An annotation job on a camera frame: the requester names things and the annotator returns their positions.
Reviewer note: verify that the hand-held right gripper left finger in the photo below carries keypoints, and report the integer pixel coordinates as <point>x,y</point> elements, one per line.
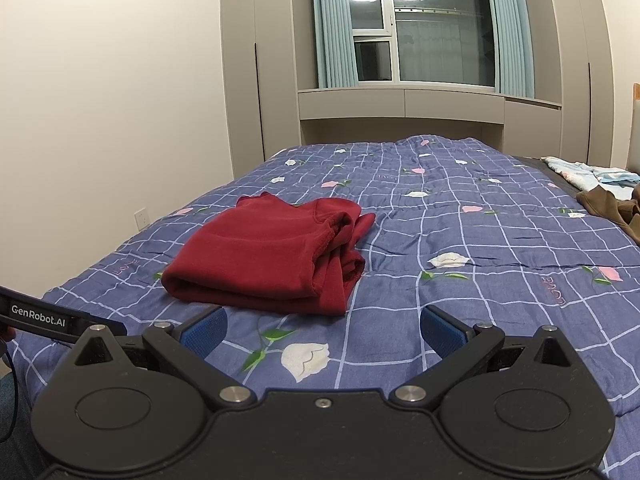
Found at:
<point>207,332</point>

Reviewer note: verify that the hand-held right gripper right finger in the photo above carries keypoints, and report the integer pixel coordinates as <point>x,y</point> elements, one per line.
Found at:
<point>440,332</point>

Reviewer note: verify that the red long-sleeve sweater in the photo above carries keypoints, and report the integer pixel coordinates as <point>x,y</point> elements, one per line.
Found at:
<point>260,255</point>

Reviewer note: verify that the blue checked floral quilt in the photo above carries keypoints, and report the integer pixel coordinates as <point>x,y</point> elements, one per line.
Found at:
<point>450,220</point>

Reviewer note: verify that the teal textured fabric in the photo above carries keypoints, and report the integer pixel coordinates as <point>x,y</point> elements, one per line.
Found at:
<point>20,440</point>

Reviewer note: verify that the dark grey bed sheet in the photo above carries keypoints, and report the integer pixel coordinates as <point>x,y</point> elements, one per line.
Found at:
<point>560,180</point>

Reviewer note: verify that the brown garment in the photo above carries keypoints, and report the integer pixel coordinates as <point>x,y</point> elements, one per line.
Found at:
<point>615,207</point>

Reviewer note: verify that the light blue patterned cloth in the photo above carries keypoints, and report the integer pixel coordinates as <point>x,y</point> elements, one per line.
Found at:
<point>585,170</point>

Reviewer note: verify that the beige window sill cabinet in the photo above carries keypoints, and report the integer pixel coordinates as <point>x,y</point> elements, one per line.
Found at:
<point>400,105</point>

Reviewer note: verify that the beige tall wardrobe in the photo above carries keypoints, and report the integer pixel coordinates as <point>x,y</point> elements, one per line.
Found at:
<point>585,70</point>
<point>255,75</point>

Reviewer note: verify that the padded wooden headboard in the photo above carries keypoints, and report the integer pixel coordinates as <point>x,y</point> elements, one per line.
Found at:
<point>636,125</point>

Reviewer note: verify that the white-framed window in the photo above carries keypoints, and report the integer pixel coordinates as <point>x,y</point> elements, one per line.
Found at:
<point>435,20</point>

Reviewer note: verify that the light blue curtain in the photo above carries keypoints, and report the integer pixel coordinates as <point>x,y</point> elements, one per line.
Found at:
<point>332,25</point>
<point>510,25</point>

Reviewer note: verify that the white wall socket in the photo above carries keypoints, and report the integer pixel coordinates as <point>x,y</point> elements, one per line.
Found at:
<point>141,218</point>

